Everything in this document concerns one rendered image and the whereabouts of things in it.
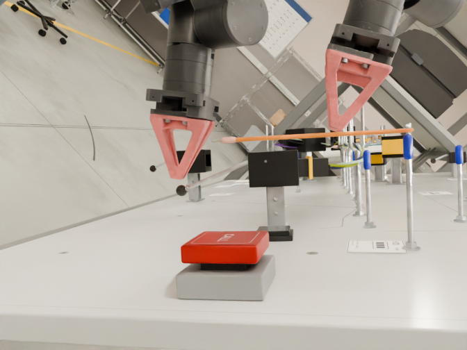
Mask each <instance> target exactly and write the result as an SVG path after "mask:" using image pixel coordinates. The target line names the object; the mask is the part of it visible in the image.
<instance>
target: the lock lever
mask: <svg viewBox="0 0 467 350"><path fill-rule="evenodd" d="M245 165H248V160H246V161H243V162H241V163H239V164H237V165H234V166H233V167H230V168H228V169H226V170H224V171H221V172H219V173H217V174H214V175H212V176H209V177H207V178H205V179H202V180H200V181H198V182H196V183H193V184H191V185H188V184H187V185H186V187H185V190H186V191H187V192H189V190H190V189H192V188H195V187H197V186H198V185H201V184H204V183H206V182H209V181H211V180H213V179H215V178H218V177H220V176H223V175H225V174H228V173H229V172H232V171H234V170H236V169H238V168H240V167H243V166H245Z"/></svg>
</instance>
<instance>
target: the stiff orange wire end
mask: <svg viewBox="0 0 467 350"><path fill-rule="evenodd" d="M413 131H414V129H413V128H399V129H385V130H372V131H347V132H333V133H309V134H295V135H270V136H257V137H223V138H222V139H221V140H211V142H222V143H223V144H228V143H235V142H249V141H262V140H287V139H301V138H326V137H340V136H353V135H379V134H392V133H406V132H413Z"/></svg>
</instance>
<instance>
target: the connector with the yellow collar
mask: <svg viewBox="0 0 467 350"><path fill-rule="evenodd" d="M312 161H313V176H329V169H330V165H329V159H328V158H312ZM298 168H299V177H308V176H309V159H307V158H298Z"/></svg>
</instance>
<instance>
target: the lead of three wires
mask: <svg viewBox="0 0 467 350"><path fill-rule="evenodd" d="M355 148H356V149H357V150H358V151H360V153H361V156H360V157H359V158H357V159H356V160H354V161H350V162H342V163H338V164H329V165H330V169H342V168H345V167H353V166H356V165H358V164H359V163H360V162H363V152H364V151H365V149H364V148H363V147H361V146H360V145H359V144H358V145H355Z"/></svg>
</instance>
